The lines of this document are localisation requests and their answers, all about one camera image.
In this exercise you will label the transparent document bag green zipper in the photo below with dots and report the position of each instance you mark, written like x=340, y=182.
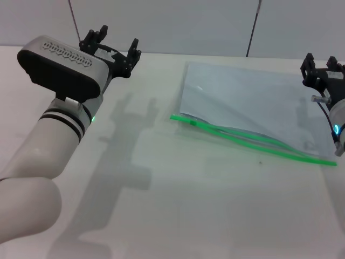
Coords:
x=242, y=99

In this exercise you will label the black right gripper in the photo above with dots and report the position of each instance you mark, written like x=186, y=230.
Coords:
x=335, y=83

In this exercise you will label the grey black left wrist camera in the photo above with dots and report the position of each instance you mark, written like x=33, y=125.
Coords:
x=64, y=67

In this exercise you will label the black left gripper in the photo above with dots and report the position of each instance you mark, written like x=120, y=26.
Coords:
x=116, y=63

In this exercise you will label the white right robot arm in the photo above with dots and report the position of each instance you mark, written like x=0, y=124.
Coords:
x=340, y=116

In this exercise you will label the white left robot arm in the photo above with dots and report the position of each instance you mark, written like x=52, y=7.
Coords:
x=40, y=145

